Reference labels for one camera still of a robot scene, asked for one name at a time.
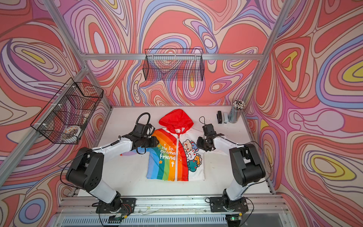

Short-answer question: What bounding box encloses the black wire basket left wall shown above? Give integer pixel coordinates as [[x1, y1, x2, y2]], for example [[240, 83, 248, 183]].
[[30, 79, 104, 144]]

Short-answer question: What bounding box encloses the rainbow red hooded jacket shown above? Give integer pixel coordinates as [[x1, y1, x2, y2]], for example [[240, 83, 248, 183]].
[[138, 109, 206, 182]]

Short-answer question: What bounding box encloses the round item in left basket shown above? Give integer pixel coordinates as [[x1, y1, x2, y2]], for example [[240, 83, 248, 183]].
[[61, 125, 81, 143]]

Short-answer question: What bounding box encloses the aluminium frame rail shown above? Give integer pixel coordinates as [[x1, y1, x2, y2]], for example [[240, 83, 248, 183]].
[[81, 54, 263, 61]]

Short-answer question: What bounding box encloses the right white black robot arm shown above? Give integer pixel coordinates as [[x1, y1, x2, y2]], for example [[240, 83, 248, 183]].
[[197, 134, 266, 213]]

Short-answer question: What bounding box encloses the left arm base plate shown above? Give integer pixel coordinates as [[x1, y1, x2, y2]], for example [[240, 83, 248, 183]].
[[95, 198, 136, 225]]

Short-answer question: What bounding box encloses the black stapler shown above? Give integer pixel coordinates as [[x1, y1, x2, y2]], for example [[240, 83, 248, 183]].
[[217, 111, 223, 124]]

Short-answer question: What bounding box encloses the black wire basket back wall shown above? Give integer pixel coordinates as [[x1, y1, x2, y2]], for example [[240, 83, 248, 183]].
[[142, 48, 205, 82]]

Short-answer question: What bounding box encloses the metal cup of pencils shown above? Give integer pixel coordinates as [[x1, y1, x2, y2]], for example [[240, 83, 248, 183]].
[[228, 100, 245, 124]]

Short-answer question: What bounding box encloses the pale eraser block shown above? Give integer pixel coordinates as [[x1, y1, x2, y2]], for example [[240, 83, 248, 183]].
[[223, 112, 229, 124]]

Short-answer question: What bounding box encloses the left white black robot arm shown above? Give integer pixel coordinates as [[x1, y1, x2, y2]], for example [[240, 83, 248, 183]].
[[66, 135, 159, 213]]

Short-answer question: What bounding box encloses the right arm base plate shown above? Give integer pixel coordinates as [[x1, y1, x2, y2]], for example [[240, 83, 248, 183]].
[[208, 196, 249, 214]]

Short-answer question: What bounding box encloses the black wire basket wall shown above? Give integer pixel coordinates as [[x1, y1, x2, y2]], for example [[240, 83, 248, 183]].
[[30, 79, 104, 144], [142, 48, 205, 82]]

